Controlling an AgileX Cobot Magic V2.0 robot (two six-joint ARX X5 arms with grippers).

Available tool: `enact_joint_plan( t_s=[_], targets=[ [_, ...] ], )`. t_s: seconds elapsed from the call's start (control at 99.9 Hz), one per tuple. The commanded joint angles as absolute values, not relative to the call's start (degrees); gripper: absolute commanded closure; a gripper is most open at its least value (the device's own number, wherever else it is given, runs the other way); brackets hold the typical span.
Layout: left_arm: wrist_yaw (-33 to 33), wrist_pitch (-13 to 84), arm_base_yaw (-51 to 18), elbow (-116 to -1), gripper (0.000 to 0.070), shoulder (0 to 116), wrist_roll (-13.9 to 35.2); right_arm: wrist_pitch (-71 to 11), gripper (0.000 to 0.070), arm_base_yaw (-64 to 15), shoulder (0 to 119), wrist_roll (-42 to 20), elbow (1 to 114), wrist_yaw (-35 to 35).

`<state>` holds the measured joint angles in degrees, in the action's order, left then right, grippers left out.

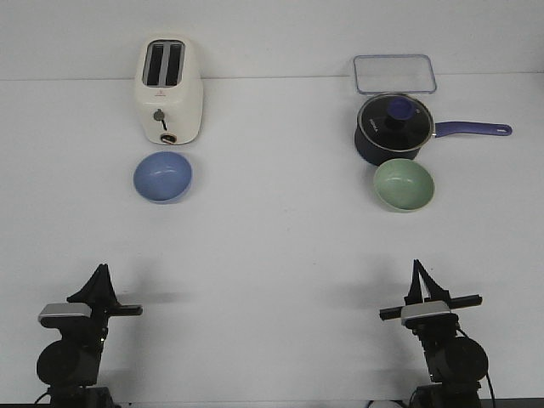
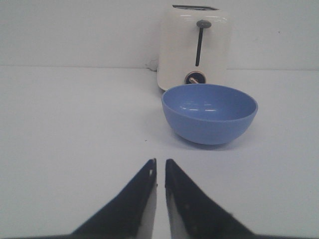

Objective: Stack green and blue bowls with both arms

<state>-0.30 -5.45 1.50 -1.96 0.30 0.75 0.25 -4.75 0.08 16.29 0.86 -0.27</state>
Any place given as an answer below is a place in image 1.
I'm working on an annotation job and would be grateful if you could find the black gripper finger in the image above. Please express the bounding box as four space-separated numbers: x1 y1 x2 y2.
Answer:
417 261 450 303
103 263 119 305
404 259 422 304
66 263 105 303

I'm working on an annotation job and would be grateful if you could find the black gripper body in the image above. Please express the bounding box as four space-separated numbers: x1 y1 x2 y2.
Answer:
87 299 143 330
379 295 482 320

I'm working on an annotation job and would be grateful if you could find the green bowl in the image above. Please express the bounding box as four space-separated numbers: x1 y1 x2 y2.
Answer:
372 158 435 213

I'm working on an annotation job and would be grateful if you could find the blue bowl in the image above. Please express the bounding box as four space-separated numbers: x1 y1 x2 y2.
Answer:
133 151 194 204

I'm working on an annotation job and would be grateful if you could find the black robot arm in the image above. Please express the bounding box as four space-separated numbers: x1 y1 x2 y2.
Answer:
379 259 489 407
37 263 143 407

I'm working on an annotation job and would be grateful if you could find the dark blue saucepan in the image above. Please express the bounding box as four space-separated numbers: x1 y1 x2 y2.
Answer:
354 105 513 166

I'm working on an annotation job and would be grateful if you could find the glass pot lid blue knob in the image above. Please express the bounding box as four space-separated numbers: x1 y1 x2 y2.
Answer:
358 93 434 152

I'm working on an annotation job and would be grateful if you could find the clear plastic container lid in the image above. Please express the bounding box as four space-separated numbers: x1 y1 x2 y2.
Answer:
353 54 437 95

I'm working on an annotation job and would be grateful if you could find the white two-slot toaster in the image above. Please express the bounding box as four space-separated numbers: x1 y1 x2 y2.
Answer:
134 34 204 145

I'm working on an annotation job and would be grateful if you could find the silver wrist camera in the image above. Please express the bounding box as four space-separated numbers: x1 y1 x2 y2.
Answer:
400 300 451 327
37 303 92 328

